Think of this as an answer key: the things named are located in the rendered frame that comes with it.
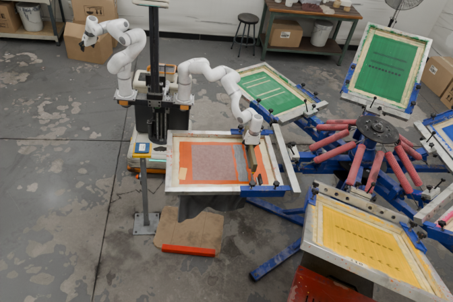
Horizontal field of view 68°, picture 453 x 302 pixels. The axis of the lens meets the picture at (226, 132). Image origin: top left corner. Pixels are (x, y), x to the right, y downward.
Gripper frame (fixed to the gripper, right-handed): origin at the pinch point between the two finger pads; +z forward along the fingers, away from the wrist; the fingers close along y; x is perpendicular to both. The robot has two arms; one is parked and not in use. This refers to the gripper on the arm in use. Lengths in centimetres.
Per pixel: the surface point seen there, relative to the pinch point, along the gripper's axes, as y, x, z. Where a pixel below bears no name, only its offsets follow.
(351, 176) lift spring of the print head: -63, 29, -5
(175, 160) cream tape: 51, 0, 14
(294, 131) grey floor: -102, -142, 110
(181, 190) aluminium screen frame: 47, 29, 11
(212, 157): 24.9, -3.9, 14.1
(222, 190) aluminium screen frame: 21.0, 28.8, 10.3
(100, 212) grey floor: 115, -24, 110
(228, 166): 13.9, 4.5, 13.9
